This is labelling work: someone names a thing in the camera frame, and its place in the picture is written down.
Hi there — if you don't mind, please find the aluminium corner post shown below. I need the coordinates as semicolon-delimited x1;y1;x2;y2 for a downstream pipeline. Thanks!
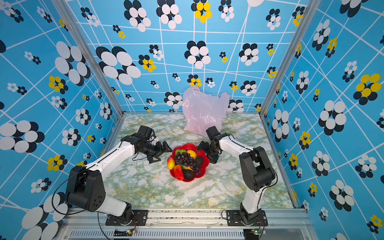
52;0;124;118
260;0;321;117

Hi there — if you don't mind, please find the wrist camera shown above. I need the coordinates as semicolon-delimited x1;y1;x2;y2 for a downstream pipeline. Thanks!
137;126;156;142
206;126;221;140

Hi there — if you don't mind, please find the pink translucent plastic bag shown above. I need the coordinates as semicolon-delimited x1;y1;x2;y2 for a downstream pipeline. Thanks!
183;86;230;136

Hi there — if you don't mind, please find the green fruit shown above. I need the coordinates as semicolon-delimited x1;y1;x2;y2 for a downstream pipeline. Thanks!
175;149;187;156

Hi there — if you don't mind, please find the left aluminium corner post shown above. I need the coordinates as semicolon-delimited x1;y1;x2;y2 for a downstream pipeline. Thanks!
52;0;124;118

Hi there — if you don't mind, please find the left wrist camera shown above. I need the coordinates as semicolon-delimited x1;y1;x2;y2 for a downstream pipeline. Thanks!
137;126;156;142

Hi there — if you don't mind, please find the aluminium front rail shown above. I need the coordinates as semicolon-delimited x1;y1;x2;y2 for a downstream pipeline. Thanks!
57;209;318;240

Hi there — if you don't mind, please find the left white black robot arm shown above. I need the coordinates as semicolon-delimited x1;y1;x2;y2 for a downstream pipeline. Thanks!
66;129;173;225

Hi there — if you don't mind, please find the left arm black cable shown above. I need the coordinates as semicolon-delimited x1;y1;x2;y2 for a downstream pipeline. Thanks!
50;172;88;217

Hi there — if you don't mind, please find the red yellow mango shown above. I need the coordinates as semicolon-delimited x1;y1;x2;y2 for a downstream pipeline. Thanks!
167;156;176;170

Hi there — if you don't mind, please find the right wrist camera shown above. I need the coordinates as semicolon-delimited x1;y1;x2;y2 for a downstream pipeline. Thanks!
206;126;221;140

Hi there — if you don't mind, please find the right aluminium corner post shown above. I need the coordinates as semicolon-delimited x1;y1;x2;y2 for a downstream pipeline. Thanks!
260;0;321;117

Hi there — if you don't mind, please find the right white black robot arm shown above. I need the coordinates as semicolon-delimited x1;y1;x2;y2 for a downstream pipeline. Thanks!
197;134;278;227

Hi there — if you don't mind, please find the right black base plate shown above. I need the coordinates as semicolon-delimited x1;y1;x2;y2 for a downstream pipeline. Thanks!
224;209;269;227

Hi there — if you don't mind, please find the dark avocado rear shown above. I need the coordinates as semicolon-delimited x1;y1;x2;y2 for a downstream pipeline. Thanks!
195;156;204;168

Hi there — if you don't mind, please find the dark purple grape bunch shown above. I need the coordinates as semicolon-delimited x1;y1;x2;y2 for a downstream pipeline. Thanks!
174;152;202;175

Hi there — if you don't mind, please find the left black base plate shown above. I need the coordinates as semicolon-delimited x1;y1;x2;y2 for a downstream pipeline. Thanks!
105;210;149;227

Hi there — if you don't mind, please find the dark avocado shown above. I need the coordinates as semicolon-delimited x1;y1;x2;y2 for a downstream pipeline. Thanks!
195;156;204;168
182;169;195;181

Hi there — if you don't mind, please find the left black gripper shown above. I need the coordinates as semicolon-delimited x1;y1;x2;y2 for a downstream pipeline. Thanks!
140;140;173;164

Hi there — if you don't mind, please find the red flower-shaped plate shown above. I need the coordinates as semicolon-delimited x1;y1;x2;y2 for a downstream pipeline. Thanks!
167;144;210;183

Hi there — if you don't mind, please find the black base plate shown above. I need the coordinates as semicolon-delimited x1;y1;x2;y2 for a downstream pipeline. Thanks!
105;210;149;227
224;209;269;227

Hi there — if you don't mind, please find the dark avocado front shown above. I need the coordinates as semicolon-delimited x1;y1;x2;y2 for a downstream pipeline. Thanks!
182;169;195;181

